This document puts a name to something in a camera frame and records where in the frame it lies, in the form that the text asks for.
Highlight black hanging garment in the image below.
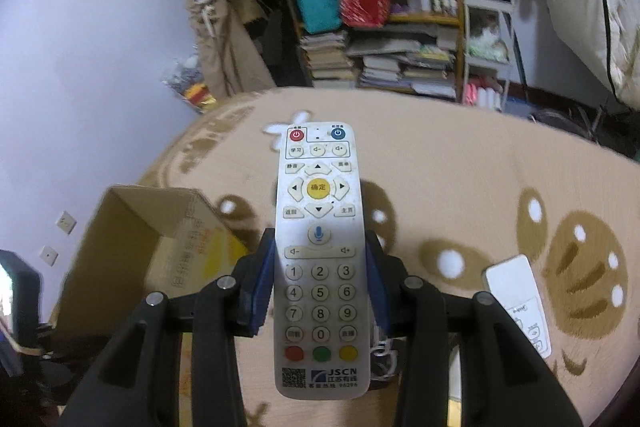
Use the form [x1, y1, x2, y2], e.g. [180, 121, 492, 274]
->
[250, 0, 306, 88]

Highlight black metal frame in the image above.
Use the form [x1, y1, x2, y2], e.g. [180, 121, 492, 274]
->
[530, 102, 616, 142]

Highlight pink white bottles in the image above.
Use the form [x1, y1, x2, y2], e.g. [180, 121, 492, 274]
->
[464, 79, 503, 110]

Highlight metal key bunch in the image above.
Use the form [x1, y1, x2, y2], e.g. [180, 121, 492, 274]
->
[370, 337, 402, 388]

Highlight khaki hanging coat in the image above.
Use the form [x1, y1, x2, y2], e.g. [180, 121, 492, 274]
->
[187, 0, 278, 100]

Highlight neat stack of books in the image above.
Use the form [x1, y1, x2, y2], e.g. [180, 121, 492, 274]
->
[300, 31, 357, 88]

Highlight long white remote control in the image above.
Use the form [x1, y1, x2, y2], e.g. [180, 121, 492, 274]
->
[274, 123, 372, 400]

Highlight pale green tissue packs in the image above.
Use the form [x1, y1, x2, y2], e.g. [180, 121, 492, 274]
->
[467, 29, 508, 60]

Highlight bag of plush toys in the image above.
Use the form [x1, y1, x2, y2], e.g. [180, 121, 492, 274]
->
[162, 57, 218, 112]

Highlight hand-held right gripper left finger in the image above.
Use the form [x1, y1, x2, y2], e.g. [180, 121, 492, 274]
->
[55, 227, 277, 427]

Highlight cardboard box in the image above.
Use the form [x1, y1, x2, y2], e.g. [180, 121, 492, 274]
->
[50, 186, 251, 348]

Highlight white hanging duvet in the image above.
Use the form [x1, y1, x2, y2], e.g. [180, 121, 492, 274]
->
[530, 0, 640, 108]

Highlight messy pile of magazines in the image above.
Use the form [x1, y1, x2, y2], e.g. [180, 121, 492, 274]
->
[347, 27, 458, 100]

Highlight short white remote control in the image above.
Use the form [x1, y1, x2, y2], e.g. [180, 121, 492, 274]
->
[482, 254, 552, 360]

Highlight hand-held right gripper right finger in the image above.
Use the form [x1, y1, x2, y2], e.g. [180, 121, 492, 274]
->
[365, 231, 583, 427]

